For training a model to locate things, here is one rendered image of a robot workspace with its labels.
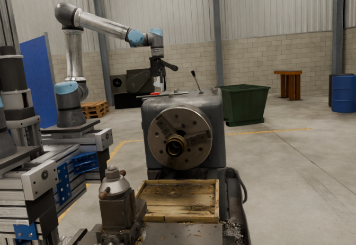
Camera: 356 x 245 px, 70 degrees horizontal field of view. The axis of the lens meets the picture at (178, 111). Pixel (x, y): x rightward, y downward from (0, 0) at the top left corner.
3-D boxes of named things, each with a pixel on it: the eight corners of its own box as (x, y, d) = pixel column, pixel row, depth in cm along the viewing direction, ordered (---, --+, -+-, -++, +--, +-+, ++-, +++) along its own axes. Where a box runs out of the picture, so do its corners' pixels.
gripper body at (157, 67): (153, 77, 156) (151, 57, 154) (167, 75, 155) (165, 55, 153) (150, 78, 149) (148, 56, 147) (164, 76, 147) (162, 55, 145)
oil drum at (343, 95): (326, 109, 681) (327, 76, 667) (349, 108, 679) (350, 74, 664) (339, 113, 623) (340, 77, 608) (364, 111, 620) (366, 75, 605)
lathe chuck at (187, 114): (151, 160, 137) (152, 102, 131) (210, 166, 133) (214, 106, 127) (147, 166, 128) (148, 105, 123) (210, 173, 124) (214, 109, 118)
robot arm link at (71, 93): (53, 109, 132) (49, 83, 130) (63, 105, 146) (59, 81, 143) (76, 107, 133) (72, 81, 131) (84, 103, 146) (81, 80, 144)
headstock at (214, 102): (163, 139, 204) (159, 91, 197) (224, 137, 196) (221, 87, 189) (142, 169, 146) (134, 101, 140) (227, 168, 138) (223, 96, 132)
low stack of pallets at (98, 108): (87, 113, 963) (86, 102, 956) (110, 111, 963) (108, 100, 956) (74, 120, 840) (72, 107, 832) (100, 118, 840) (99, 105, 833)
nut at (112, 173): (108, 174, 69) (107, 162, 69) (123, 174, 69) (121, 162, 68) (102, 181, 65) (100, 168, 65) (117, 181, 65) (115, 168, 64)
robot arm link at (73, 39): (61, 104, 144) (54, 2, 135) (70, 101, 159) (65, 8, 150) (82, 104, 145) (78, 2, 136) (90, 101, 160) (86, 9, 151)
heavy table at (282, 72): (273, 96, 1027) (273, 70, 1010) (284, 94, 1025) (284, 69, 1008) (289, 101, 869) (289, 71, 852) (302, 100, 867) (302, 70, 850)
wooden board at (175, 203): (144, 187, 124) (143, 179, 123) (219, 187, 118) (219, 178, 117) (121, 225, 95) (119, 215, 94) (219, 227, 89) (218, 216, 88)
